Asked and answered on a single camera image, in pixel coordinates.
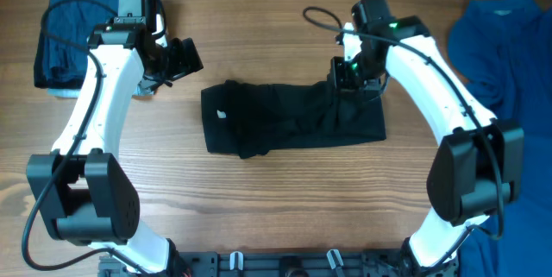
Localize right black cable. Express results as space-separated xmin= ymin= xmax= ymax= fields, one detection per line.
xmin=301 ymin=5 xmax=505 ymax=269

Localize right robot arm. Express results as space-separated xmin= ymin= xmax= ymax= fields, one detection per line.
xmin=336 ymin=16 xmax=524 ymax=276

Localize blue polo shirt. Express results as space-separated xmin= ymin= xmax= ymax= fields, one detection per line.
xmin=448 ymin=0 xmax=551 ymax=276

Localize left black cable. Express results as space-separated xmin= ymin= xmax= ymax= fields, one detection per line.
xmin=20 ymin=0 xmax=173 ymax=277

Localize folded light denim garment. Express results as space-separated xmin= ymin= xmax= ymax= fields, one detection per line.
xmin=47 ymin=84 xmax=155 ymax=98

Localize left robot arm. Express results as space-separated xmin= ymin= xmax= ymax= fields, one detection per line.
xmin=22 ymin=23 xmax=203 ymax=276

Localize folded dark blue shorts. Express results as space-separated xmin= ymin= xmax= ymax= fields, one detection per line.
xmin=41 ymin=0 xmax=161 ymax=84

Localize black cable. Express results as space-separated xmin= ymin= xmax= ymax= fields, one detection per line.
xmin=301 ymin=5 xmax=505 ymax=269
xmin=20 ymin=0 xmax=173 ymax=277

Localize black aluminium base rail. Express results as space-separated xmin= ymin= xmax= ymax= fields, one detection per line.
xmin=97 ymin=249 xmax=415 ymax=277

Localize black polo shirt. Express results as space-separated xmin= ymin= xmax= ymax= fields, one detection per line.
xmin=201 ymin=80 xmax=386 ymax=159

